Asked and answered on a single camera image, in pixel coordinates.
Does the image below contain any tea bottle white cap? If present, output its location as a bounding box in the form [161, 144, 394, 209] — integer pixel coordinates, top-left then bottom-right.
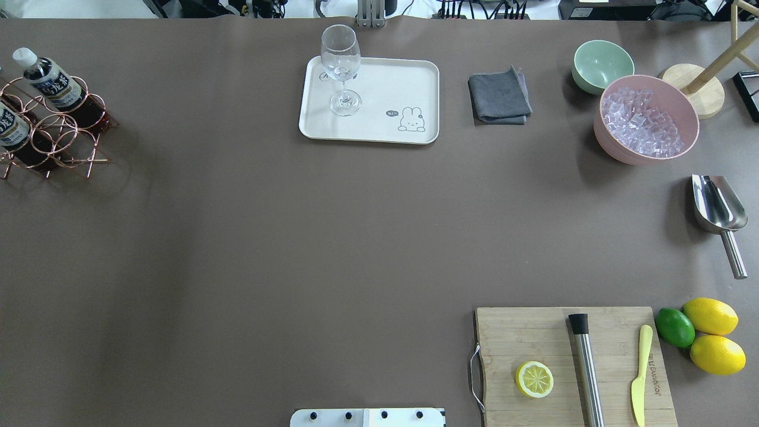
[12, 47, 111, 133]

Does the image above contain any copper wire bottle basket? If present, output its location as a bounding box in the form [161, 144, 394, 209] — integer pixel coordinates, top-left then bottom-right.
[2, 76, 119, 179]

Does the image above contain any cream rabbit tray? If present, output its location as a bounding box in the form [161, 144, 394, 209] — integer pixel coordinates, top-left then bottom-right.
[299, 56, 440, 144]

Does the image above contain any clear wine glass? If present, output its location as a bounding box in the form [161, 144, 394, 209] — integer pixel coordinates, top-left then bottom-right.
[321, 24, 362, 116]

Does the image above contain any grey folded cloth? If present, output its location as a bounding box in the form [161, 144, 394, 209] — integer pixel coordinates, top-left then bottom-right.
[467, 66, 533, 125]

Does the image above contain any bamboo cutting board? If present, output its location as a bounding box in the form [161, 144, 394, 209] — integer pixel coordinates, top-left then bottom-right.
[475, 307, 654, 426]

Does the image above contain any lemon half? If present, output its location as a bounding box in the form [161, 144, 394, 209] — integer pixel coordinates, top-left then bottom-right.
[515, 361, 554, 399]

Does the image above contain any steel muddler black tip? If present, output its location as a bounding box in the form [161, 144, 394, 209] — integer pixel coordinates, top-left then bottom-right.
[567, 313, 605, 426]

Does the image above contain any green bowl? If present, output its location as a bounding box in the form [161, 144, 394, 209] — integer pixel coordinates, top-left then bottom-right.
[572, 40, 635, 95]

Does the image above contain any pink bowl with ice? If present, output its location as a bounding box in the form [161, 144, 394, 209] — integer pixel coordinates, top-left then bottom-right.
[594, 75, 700, 165]

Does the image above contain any yellow plastic knife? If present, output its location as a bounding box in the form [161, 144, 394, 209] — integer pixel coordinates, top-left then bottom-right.
[630, 324, 653, 426]

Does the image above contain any green lime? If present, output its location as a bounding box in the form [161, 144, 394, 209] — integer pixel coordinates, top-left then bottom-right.
[654, 308, 695, 349]

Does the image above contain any steel ice scoop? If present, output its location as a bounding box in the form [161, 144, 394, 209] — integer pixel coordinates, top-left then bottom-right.
[691, 174, 748, 279]

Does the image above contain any upper yellow lemon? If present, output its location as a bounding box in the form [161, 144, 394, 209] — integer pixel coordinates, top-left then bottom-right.
[681, 297, 738, 336]

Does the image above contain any yellow lemon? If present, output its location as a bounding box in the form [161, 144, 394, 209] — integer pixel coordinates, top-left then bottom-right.
[690, 334, 747, 375]
[681, 297, 738, 336]

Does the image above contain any wooden cup tree stand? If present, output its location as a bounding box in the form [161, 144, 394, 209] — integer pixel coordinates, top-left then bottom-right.
[659, 1, 758, 119]

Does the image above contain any lower yellow lemon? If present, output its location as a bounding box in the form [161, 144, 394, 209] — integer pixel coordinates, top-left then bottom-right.
[690, 334, 747, 375]

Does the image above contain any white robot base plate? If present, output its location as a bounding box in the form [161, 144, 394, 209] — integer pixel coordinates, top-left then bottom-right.
[289, 407, 447, 426]

